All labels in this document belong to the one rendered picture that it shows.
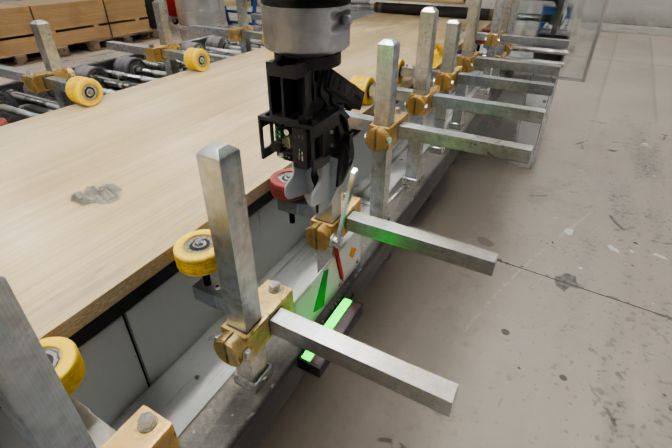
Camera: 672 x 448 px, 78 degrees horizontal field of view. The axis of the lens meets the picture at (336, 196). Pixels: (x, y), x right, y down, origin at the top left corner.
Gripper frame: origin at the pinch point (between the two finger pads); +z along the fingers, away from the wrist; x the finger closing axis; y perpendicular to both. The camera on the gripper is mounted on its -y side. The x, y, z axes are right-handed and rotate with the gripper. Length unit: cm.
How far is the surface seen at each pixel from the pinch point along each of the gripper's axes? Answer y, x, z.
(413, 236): -18.6, 7.9, 15.0
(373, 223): -18.9, 0.0, 15.0
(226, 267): 11.1, -7.8, 6.3
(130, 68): -86, -153, 20
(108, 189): 1.2, -46.4, 10.4
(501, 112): -68, 13, 7
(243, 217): 8.6, -6.1, -0.5
